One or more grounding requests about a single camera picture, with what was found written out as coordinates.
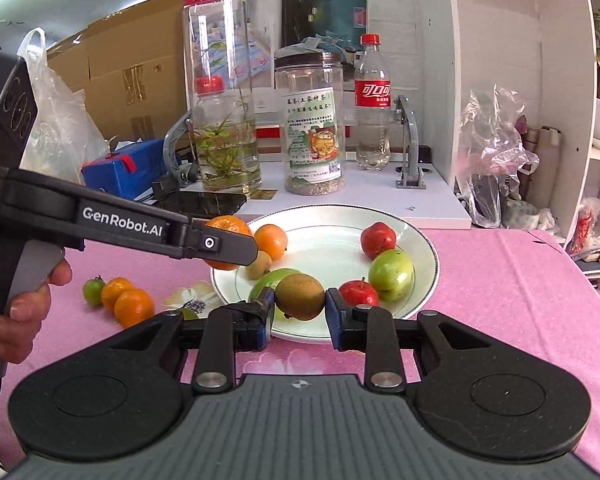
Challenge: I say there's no green apple right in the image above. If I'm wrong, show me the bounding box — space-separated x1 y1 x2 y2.
368 249 415 302

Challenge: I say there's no cola bottle red cap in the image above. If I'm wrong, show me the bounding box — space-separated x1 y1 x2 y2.
352 32 391 171

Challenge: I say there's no red small apple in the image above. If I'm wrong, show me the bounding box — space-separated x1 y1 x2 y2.
338 278 380 307

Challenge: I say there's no large green mango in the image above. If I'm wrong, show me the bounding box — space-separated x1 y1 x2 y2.
247 268 299 321

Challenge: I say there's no white shelf unit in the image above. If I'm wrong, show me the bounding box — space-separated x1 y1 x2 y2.
414 0 600 261

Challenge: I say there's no orange tangerine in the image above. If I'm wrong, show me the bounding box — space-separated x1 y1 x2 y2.
202 214 255 272
253 223 288 261
114 288 156 328
100 278 135 312

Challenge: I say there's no white round plate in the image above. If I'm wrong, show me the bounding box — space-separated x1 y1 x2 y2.
211 204 440 344

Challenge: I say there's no crumpled clear plastic bag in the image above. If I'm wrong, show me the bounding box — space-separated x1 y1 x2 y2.
456 84 540 229

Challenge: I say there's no glass vase with plant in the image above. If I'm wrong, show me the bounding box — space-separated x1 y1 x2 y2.
183 0 261 194

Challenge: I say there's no person's left hand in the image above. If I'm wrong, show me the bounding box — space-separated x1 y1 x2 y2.
0 260 72 364

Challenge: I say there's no pink floral tablecloth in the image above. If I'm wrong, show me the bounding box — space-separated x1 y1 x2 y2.
0 226 600 478

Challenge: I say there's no clear jar red lid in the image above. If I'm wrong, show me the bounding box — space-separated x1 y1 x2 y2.
193 76 224 127

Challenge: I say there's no tan round fruit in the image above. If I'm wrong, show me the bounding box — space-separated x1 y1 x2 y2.
245 250 273 281

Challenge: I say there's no clear plastic bag of fruit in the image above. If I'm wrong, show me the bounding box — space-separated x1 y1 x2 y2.
17 27 109 185

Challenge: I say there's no labelled clear tea jar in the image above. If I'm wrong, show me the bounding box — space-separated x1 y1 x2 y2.
275 48 346 196

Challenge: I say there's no blue power box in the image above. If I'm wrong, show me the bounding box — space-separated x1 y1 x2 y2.
82 139 166 200

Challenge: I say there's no cardboard box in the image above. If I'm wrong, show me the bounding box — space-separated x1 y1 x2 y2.
47 0 186 140

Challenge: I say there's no white raised board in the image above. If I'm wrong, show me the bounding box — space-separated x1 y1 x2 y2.
238 154 470 230

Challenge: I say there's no brown kiwi fruit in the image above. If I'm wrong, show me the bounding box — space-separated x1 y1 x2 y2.
275 273 325 321

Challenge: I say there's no black smartphone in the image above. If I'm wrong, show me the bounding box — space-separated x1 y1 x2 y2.
154 191 247 220

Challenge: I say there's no small green fruit back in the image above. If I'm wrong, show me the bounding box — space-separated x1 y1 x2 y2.
82 276 106 307

